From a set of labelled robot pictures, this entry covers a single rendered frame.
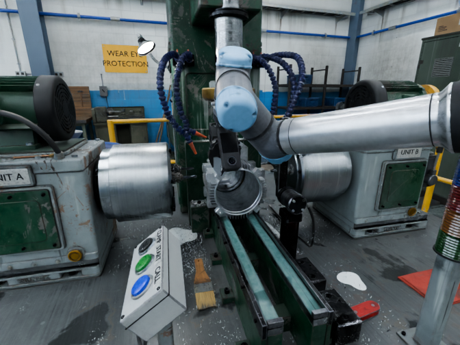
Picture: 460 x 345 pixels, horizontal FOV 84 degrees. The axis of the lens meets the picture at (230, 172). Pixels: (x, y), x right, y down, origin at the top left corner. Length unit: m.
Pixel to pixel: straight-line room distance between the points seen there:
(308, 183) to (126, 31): 5.45
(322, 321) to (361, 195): 0.55
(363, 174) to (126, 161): 0.77
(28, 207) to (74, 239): 0.14
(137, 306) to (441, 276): 0.55
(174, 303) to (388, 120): 0.39
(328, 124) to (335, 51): 7.16
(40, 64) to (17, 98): 4.97
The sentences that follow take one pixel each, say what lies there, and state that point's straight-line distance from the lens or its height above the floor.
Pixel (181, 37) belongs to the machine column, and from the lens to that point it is 1.09.
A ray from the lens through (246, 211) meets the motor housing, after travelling 0.86.
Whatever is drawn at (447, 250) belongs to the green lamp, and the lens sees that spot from 0.63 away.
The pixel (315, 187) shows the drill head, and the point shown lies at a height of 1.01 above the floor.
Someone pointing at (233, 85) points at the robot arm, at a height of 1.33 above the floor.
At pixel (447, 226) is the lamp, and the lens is 0.62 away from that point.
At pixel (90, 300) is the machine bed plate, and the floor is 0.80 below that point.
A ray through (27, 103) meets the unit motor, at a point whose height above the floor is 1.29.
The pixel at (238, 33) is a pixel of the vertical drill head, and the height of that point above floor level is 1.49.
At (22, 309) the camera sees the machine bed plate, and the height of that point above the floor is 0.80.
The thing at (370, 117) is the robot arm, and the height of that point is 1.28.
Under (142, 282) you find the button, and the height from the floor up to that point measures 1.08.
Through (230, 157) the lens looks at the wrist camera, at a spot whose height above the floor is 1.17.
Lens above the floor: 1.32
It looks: 17 degrees down
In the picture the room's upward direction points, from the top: straight up
